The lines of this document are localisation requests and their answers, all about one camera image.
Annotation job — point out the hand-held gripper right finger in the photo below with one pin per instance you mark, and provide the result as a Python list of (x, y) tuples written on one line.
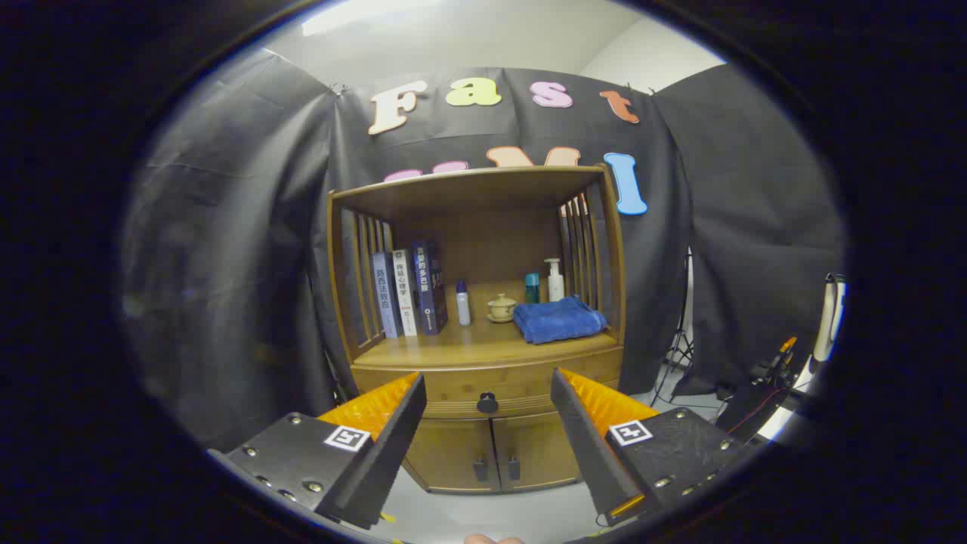
[(585, 446)]

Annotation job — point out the black drawer knob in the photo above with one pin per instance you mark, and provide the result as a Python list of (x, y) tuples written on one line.
[(487, 402)]

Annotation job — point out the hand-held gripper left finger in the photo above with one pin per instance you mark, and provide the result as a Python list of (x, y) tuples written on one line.
[(393, 446)]

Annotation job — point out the wooden countertop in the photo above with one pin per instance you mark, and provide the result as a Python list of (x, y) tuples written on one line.
[(483, 344)]

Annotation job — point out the lidded ceramic teacup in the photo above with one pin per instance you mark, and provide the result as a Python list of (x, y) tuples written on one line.
[(502, 307)]

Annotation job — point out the wooden cabinet door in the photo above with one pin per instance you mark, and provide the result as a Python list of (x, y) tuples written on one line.
[(540, 449), (453, 453)]

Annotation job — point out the light blue book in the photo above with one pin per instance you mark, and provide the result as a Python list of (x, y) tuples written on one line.
[(387, 298)]

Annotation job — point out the dark blue book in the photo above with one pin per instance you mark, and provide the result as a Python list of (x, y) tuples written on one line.
[(429, 291)]

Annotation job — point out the teal bottle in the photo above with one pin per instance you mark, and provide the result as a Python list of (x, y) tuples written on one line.
[(532, 291)]

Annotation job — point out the white upright device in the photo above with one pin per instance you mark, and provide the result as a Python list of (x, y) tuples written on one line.
[(827, 325)]

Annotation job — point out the blue folded towel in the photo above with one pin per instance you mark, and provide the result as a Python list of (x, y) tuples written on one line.
[(559, 321)]

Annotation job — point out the white book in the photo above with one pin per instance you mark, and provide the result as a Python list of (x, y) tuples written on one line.
[(406, 295)]

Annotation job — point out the wooden cabinet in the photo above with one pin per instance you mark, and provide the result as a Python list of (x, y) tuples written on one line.
[(491, 234)]

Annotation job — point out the black light stand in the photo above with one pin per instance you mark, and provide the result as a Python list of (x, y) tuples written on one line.
[(682, 344)]

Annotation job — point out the white bottle blue cap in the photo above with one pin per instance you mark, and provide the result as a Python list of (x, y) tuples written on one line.
[(463, 310)]

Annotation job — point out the wooden drawer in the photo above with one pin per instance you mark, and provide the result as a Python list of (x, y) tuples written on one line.
[(514, 378)]

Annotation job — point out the white pump bottle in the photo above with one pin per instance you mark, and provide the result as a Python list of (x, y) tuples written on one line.
[(556, 287)]

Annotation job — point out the black equipment with orange part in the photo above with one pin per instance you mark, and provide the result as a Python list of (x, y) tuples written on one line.
[(755, 400)]

